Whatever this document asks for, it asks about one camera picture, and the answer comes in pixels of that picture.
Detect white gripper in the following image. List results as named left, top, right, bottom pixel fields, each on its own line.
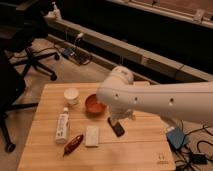
left=109, top=107, right=135, bottom=124

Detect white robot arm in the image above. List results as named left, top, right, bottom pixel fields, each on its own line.
left=97, top=66, right=213, bottom=126

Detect red wooden bowl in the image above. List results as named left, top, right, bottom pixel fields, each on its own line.
left=85, top=94, right=106, bottom=115

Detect white rectangular sponge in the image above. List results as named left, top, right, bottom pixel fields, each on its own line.
left=85, top=126, right=99, bottom=147

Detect brown chip bag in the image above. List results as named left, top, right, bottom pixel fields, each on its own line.
left=63, top=134, right=84, bottom=156

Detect white paper cup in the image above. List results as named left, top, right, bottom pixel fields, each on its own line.
left=64, top=88, right=79, bottom=105

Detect blue box on floor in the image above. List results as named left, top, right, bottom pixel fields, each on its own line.
left=166, top=127, right=189, bottom=150

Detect white plastic bottle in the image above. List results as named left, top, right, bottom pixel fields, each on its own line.
left=55, top=107, right=70, bottom=144

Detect blue power strip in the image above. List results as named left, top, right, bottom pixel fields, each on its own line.
left=61, top=48, right=75, bottom=59

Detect black chair at left edge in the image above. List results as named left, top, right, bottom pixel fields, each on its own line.
left=0, top=49, right=37, bottom=153

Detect white spray bottle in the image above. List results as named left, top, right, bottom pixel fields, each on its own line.
left=46, top=1, right=62, bottom=20

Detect black office chair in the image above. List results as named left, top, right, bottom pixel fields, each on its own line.
left=0, top=0, right=60, bottom=81

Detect black floor cables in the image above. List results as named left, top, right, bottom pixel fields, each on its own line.
left=174, top=123, right=213, bottom=171

